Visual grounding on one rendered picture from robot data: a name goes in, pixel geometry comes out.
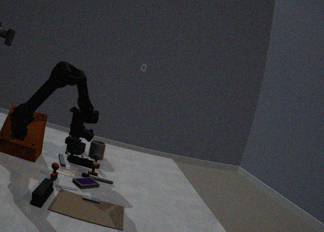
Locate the purple ink pad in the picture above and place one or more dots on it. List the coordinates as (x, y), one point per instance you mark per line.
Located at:
(84, 183)

